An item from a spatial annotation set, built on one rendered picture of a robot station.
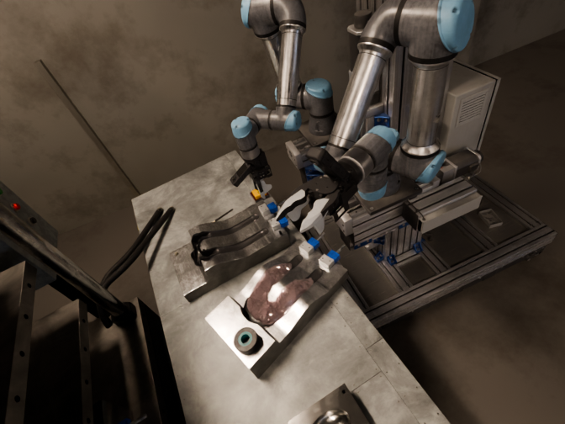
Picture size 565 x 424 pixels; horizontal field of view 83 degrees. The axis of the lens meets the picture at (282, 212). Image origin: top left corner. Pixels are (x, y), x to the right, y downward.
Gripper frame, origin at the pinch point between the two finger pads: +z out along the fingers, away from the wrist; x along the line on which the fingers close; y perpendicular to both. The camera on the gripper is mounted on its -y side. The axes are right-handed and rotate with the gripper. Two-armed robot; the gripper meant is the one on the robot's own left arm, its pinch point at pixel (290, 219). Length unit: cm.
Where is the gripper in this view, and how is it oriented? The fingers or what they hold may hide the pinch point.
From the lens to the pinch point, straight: 65.1
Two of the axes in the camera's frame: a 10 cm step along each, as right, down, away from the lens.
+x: -6.8, -3.1, 6.6
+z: -6.7, 6.3, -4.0
